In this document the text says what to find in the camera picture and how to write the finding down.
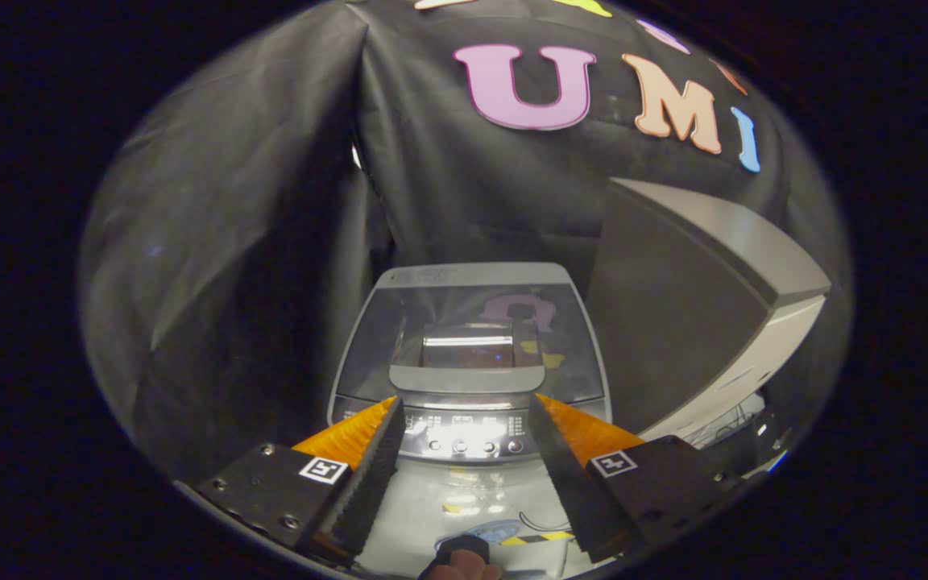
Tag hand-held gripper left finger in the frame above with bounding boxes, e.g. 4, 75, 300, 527
178, 395, 407, 569

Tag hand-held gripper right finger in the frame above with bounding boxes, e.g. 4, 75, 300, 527
528, 393, 748, 565

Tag grey washing machine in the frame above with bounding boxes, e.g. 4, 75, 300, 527
327, 262, 615, 466

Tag yellow black floor tape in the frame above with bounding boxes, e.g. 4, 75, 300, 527
500, 529, 575, 548

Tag grey cabinet with dark top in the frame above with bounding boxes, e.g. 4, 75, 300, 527
585, 177, 832, 442

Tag black backdrop cloth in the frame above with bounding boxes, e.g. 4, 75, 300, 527
79, 0, 851, 484

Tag black floor cables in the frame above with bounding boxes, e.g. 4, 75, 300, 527
686, 393, 764, 449

